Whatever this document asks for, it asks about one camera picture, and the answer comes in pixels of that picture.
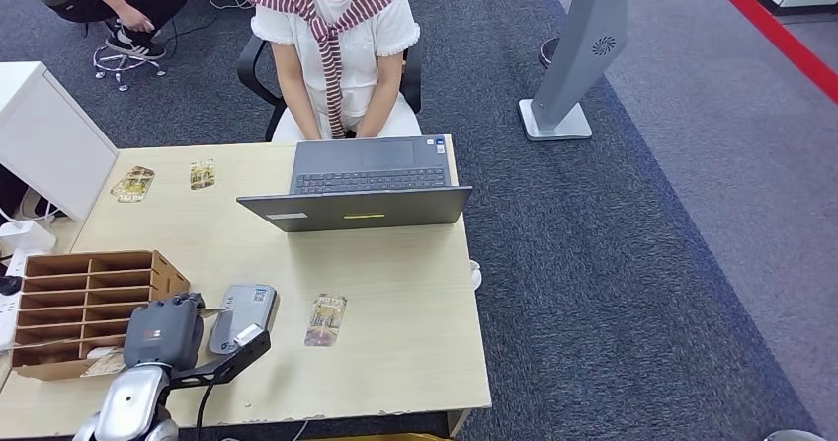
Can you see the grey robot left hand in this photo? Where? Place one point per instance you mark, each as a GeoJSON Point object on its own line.
{"type": "Point", "coordinates": [160, 336]}

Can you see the round grey object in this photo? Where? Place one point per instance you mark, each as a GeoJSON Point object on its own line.
{"type": "Point", "coordinates": [793, 436]}

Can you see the dark grey open laptop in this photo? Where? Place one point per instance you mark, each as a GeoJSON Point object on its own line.
{"type": "Point", "coordinates": [364, 209]}

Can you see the white power adapter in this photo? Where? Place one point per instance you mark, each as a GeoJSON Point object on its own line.
{"type": "Point", "coordinates": [26, 235]}

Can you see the dark round floor base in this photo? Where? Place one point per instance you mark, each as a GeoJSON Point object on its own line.
{"type": "Point", "coordinates": [547, 51]}

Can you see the grey kiosk stand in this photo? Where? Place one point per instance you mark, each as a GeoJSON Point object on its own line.
{"type": "Point", "coordinates": [581, 44]}

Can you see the pale card in organizer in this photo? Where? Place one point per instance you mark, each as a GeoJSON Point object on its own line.
{"type": "Point", "coordinates": [105, 364]}

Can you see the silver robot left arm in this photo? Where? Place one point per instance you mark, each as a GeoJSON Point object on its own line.
{"type": "Point", "coordinates": [131, 402]}

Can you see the black office chair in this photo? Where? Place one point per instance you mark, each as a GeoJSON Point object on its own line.
{"type": "Point", "coordinates": [252, 64]}

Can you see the person's right forearm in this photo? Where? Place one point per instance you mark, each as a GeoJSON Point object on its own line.
{"type": "Point", "coordinates": [302, 110]}

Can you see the white cabinet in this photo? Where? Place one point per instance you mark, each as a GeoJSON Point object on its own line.
{"type": "Point", "coordinates": [52, 143]}

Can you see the white power strip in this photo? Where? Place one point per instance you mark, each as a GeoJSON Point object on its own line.
{"type": "Point", "coordinates": [8, 310]}

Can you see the small printed ID card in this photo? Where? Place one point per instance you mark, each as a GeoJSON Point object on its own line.
{"type": "Point", "coordinates": [202, 175]}

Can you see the person's left forearm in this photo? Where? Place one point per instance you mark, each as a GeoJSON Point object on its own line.
{"type": "Point", "coordinates": [381, 107]}

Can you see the black plug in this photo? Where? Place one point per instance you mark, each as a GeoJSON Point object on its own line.
{"type": "Point", "coordinates": [9, 285]}

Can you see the small white desk-edge object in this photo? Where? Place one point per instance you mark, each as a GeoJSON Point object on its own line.
{"type": "Point", "coordinates": [476, 274]}

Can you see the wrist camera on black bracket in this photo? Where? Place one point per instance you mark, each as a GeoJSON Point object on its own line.
{"type": "Point", "coordinates": [249, 334]}

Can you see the wooden slotted card organizer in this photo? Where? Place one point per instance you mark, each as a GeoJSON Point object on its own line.
{"type": "Point", "coordinates": [85, 294]}

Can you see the grey card reader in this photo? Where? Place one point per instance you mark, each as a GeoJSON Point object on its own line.
{"type": "Point", "coordinates": [252, 307]}

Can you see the chrome stool base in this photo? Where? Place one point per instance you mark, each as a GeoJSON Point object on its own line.
{"type": "Point", "coordinates": [118, 64]}

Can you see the thin tan card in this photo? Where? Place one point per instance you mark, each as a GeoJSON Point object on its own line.
{"type": "Point", "coordinates": [213, 311]}

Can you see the hotel key card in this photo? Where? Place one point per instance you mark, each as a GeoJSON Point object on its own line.
{"type": "Point", "coordinates": [325, 321]}
{"type": "Point", "coordinates": [133, 184]}

